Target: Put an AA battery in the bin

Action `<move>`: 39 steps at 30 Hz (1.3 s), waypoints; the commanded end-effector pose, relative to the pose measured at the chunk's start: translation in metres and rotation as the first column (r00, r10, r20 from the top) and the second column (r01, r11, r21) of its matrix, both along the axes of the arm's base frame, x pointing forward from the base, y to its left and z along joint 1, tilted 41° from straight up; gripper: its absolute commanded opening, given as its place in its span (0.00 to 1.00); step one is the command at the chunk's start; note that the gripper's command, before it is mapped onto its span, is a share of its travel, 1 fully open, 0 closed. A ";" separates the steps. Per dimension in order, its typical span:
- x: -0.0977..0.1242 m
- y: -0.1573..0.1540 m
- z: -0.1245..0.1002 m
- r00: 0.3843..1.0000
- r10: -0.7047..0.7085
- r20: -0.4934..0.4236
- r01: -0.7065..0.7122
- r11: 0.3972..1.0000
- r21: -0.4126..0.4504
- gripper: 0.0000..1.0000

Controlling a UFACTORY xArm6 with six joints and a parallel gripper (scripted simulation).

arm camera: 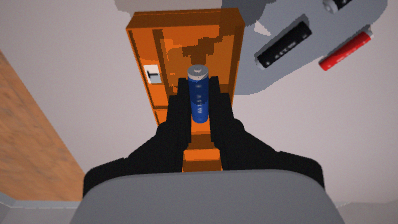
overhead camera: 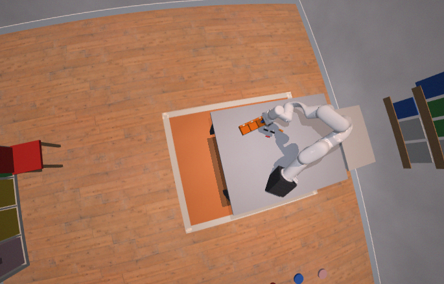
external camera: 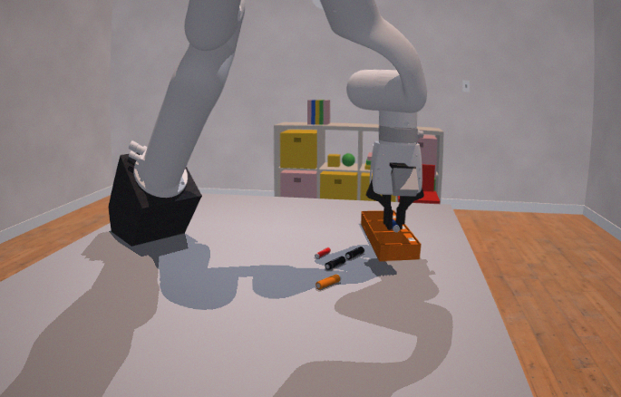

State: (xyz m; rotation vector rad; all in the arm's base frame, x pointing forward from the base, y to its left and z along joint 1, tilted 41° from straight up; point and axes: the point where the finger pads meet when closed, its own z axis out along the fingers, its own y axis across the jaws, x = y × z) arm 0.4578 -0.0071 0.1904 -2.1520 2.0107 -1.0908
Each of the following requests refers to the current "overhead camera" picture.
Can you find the orange rack of three bins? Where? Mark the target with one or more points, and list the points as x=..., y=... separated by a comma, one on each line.
x=252, y=125

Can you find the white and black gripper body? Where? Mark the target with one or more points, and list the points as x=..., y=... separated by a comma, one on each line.
x=266, y=119

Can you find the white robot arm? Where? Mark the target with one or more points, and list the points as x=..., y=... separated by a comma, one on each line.
x=342, y=126

